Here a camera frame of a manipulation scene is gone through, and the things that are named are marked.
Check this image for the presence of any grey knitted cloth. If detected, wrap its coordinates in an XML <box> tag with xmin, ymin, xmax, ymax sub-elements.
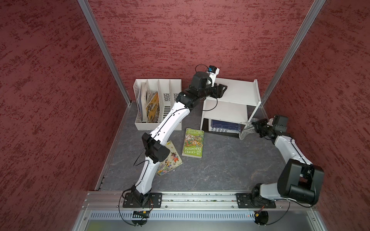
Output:
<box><xmin>239</xmin><ymin>118</ymin><xmax>258</xmax><ymax>140</ymax></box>

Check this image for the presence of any white two-tier bookshelf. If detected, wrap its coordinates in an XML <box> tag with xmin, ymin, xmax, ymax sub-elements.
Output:
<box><xmin>200</xmin><ymin>78</ymin><xmax>261</xmax><ymax>138</ymax></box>

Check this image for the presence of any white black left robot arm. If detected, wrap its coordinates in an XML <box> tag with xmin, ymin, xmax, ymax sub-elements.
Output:
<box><xmin>131</xmin><ymin>66</ymin><xmax>227</xmax><ymax>207</ymax></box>

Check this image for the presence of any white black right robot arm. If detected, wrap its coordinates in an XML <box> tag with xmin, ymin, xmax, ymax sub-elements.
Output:
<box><xmin>251</xmin><ymin>115</ymin><xmax>324</xmax><ymax>208</ymax></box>

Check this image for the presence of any blue book under shelf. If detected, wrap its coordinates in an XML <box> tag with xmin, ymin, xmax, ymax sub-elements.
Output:
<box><xmin>209</xmin><ymin>119</ymin><xmax>241</xmax><ymax>134</ymax></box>

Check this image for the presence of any green Treehouse book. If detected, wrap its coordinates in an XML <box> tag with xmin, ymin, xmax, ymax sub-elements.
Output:
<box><xmin>182</xmin><ymin>128</ymin><xmax>204</xmax><ymax>158</ymax></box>

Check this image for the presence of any white perforated magazine file rack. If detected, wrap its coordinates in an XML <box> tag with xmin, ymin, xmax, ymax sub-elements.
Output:
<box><xmin>133</xmin><ymin>79</ymin><xmax>182</xmax><ymax>131</ymax></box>

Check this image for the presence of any yellow Chinese comic book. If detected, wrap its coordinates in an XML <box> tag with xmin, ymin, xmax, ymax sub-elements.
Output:
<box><xmin>145</xmin><ymin>92</ymin><xmax>160</xmax><ymax>123</ymax></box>

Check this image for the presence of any blue white magazines stack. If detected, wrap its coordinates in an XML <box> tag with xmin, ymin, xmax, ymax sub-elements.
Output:
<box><xmin>138</xmin><ymin>82</ymin><xmax>147</xmax><ymax>122</ymax></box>

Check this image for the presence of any colourful Chinese picture book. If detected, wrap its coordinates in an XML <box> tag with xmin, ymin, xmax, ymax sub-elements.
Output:
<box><xmin>157</xmin><ymin>141</ymin><xmax>183</xmax><ymax>176</ymax></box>

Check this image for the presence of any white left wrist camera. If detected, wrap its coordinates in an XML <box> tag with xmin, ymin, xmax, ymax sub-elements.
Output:
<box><xmin>208</xmin><ymin>65</ymin><xmax>220</xmax><ymax>87</ymax></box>

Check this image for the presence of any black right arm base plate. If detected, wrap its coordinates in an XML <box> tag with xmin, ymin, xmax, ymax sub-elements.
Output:
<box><xmin>235</xmin><ymin>193</ymin><xmax>276</xmax><ymax>209</ymax></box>

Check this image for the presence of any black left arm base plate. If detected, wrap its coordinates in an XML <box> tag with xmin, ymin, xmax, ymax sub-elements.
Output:
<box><xmin>122</xmin><ymin>192</ymin><xmax>163</xmax><ymax>209</ymax></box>

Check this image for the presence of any right aluminium corner post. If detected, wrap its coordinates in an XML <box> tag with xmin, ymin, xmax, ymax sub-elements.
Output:
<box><xmin>261</xmin><ymin>0</ymin><xmax>326</xmax><ymax>106</ymax></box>

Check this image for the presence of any aluminium corner post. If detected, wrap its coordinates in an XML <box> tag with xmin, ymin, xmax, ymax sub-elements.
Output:
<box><xmin>78</xmin><ymin>0</ymin><xmax>132</xmax><ymax>106</ymax></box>
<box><xmin>261</xmin><ymin>0</ymin><xmax>326</xmax><ymax>106</ymax></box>

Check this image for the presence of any left aluminium corner post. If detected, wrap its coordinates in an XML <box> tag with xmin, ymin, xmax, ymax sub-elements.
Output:
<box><xmin>78</xmin><ymin>0</ymin><xmax>132</xmax><ymax>106</ymax></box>

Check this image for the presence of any aluminium front rail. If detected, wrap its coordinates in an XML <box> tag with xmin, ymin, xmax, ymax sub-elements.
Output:
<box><xmin>82</xmin><ymin>191</ymin><xmax>318</xmax><ymax>211</ymax></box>

